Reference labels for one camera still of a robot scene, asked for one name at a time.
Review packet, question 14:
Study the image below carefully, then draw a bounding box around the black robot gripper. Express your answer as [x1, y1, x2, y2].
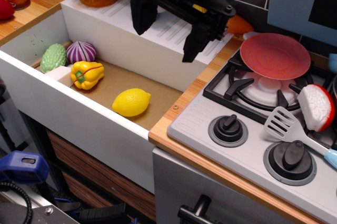
[130, 0, 235, 63]

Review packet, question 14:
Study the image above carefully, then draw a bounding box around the yellow toy lemon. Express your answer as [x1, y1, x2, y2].
[112, 88, 151, 117]

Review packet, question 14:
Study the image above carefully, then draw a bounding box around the red plastic plate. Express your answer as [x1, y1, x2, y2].
[240, 33, 311, 80]

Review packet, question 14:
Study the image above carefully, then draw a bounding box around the orange toy carrot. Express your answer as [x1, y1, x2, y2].
[227, 14, 254, 34]

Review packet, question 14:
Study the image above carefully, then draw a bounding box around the black stove grate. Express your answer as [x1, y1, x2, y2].
[203, 52, 336, 149]

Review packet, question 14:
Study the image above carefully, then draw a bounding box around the purple toy onion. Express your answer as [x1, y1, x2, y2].
[66, 41, 96, 64]

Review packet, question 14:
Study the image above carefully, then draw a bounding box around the white toy sink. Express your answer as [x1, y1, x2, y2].
[1, 0, 231, 192]

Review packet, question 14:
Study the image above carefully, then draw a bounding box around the yellow toy bell pepper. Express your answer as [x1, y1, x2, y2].
[71, 61, 104, 90]

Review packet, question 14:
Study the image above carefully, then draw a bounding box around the white foam block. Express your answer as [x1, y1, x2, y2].
[45, 66, 74, 87]

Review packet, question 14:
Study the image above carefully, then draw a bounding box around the green toy bitter gourd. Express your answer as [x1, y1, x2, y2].
[40, 43, 66, 73]

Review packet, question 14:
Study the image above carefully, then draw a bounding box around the black left stove knob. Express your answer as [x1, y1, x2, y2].
[208, 114, 248, 148]

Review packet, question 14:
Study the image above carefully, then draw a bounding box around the black stove knob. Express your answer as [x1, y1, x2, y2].
[208, 114, 248, 148]
[263, 141, 317, 186]

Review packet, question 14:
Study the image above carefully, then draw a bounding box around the grey toy stove top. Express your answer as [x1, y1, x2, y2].
[166, 49, 337, 224]

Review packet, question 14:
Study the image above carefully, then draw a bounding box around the grey toy spatula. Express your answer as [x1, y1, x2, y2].
[264, 106, 336, 169]

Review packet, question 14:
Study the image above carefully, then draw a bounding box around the red toy fruit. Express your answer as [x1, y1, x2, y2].
[0, 0, 15, 20]

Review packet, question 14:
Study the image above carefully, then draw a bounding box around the white red toy sushi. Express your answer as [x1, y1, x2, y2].
[298, 84, 335, 132]

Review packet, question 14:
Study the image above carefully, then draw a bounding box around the black right stove knob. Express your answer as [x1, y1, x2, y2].
[263, 141, 317, 186]

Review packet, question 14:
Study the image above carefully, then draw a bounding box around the blue clamp tool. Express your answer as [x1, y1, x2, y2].
[1, 150, 49, 184]

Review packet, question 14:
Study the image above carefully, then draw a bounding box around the black oven door handle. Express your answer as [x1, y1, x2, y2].
[177, 195, 211, 224]

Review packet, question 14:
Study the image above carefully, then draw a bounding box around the black braided cable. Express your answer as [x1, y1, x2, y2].
[0, 181, 33, 224]

